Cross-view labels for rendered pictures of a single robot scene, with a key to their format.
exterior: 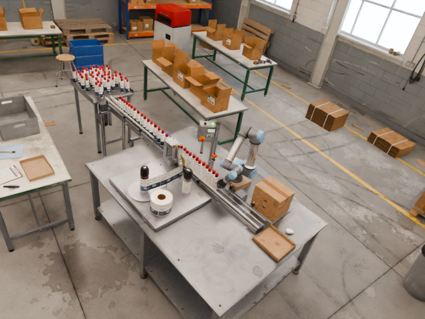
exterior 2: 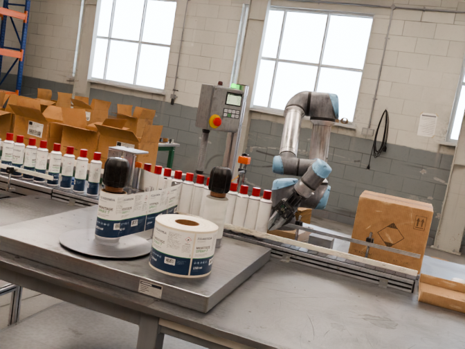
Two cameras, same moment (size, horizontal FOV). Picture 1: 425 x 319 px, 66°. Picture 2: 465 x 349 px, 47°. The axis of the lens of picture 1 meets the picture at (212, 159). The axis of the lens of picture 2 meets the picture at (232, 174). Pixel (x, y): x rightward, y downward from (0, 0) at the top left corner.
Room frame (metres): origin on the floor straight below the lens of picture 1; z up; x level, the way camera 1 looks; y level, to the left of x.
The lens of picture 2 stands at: (0.52, 0.95, 1.43)
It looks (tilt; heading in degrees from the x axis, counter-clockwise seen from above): 8 degrees down; 337
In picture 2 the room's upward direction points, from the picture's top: 10 degrees clockwise
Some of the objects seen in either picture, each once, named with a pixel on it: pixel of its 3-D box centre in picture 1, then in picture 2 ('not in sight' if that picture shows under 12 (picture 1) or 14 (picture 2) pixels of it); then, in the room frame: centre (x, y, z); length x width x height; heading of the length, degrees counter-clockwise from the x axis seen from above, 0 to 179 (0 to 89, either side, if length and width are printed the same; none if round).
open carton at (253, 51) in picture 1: (252, 48); (132, 121); (6.99, -0.42, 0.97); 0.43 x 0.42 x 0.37; 127
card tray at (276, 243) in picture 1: (274, 242); (461, 296); (1.97, -0.67, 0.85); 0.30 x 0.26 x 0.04; 49
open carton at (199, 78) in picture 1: (203, 83); (91, 136); (4.81, 0.34, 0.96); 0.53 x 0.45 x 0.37; 132
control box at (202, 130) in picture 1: (207, 131); (220, 109); (2.76, 0.10, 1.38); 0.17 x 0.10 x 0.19; 104
